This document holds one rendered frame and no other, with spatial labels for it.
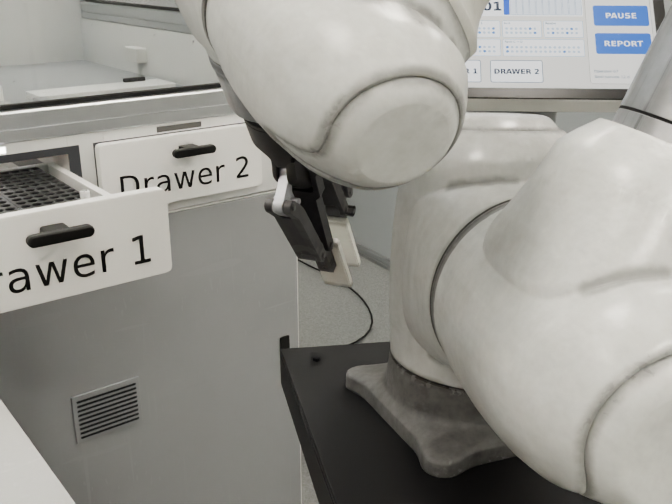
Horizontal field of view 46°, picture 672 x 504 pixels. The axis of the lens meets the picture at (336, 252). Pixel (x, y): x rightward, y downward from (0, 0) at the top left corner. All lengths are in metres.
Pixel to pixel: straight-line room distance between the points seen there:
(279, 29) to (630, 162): 0.20
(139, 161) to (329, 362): 0.58
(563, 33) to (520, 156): 0.96
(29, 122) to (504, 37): 0.84
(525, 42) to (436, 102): 1.14
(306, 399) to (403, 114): 0.42
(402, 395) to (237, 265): 0.79
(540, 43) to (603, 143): 1.07
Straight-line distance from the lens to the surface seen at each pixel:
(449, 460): 0.66
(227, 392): 1.55
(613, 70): 1.54
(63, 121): 1.26
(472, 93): 1.47
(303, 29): 0.41
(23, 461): 0.81
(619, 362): 0.42
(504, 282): 0.49
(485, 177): 0.61
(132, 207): 0.99
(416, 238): 0.63
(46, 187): 1.17
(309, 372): 0.81
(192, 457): 1.57
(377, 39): 0.39
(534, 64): 1.51
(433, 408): 0.69
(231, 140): 1.37
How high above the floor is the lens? 1.19
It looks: 20 degrees down
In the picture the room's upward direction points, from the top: straight up
